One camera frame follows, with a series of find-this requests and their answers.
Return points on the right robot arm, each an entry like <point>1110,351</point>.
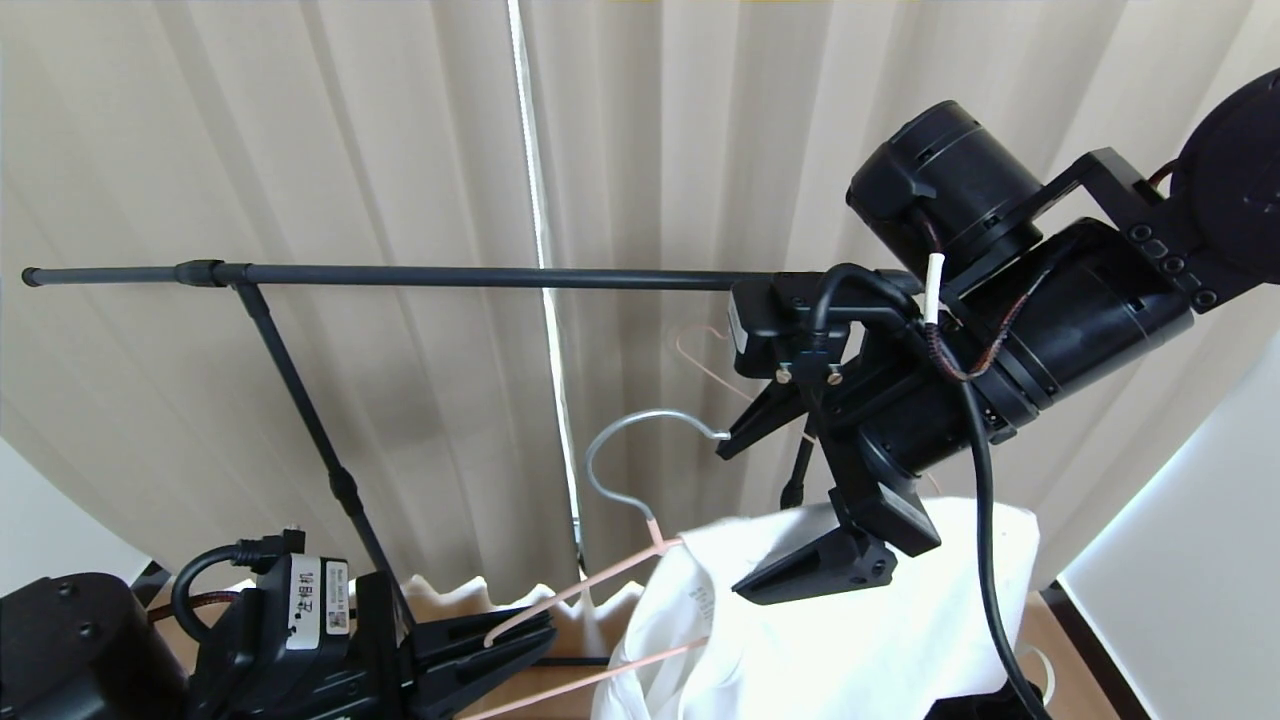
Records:
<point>940,170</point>

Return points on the pink clothes hanger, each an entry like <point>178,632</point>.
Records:
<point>700,362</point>
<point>655,530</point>

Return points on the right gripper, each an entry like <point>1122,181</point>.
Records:
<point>1080,310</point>

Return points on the black garment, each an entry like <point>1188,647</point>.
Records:
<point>970,708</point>

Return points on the black clothes rack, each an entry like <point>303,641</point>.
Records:
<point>400,275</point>

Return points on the white laundry basket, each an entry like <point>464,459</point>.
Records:
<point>1051,680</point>

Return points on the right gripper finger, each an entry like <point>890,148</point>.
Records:
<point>820,570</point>
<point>765,420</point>

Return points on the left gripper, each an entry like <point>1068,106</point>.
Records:
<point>385,670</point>

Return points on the beige curtain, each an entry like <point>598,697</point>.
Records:
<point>300,150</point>

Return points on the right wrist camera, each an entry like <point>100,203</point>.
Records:
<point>780,320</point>

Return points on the white printed shirt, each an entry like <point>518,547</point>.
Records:
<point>850,640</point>

